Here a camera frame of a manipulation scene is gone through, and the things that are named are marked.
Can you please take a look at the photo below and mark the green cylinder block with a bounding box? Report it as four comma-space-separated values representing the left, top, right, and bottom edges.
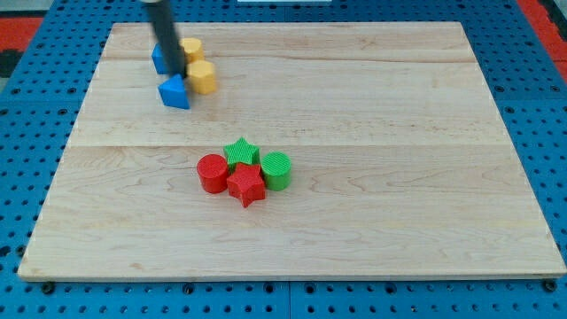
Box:
260, 152, 291, 191

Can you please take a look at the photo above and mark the yellow hexagon block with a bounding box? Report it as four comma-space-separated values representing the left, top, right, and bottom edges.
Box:
187, 60, 217, 95

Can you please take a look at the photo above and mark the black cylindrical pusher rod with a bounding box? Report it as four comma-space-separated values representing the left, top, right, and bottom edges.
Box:
141, 0, 186, 78

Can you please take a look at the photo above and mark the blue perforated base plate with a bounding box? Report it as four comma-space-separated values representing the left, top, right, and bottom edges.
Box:
1, 0, 566, 318

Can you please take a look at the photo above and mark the blue cube block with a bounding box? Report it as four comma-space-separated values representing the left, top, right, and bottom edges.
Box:
151, 43, 169, 74

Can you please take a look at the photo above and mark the red cylinder block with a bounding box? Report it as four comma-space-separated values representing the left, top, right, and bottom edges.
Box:
197, 154, 229, 193

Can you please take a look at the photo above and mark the green star block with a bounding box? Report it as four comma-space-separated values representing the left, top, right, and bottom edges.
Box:
223, 137, 260, 174

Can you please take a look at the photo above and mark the yellow heart block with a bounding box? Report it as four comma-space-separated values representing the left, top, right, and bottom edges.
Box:
180, 37, 205, 64

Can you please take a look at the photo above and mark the light wooden board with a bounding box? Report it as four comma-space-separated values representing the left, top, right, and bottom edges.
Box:
18, 22, 566, 282

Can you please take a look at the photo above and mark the red star block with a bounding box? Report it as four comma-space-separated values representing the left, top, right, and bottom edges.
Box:
227, 162, 266, 207

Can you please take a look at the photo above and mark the blue triangle block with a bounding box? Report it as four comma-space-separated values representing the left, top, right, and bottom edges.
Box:
158, 74, 190, 110

